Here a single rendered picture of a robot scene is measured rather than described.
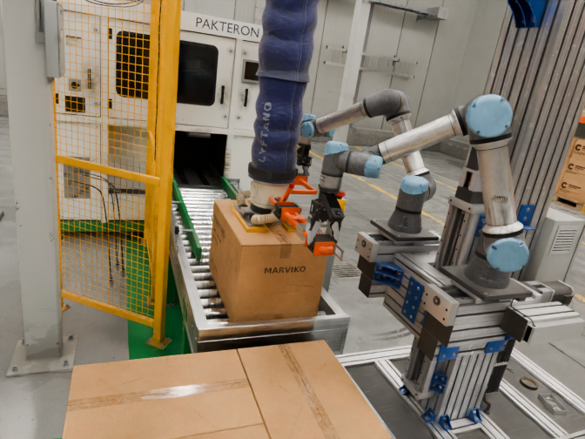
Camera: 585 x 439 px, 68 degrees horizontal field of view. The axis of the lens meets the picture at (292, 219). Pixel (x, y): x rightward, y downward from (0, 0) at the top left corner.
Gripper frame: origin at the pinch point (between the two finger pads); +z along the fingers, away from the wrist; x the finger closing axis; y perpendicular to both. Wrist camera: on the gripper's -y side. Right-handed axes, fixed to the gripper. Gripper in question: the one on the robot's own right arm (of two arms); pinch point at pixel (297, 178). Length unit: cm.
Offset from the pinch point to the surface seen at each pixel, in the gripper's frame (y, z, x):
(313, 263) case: 60, 23, -12
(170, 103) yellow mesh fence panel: -9, -32, -69
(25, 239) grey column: -4, 38, -133
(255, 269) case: 60, 25, -39
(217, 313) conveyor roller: 46, 54, -49
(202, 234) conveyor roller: -53, 56, -40
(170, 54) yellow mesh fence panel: -10, -54, -71
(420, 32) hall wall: -828, -196, 644
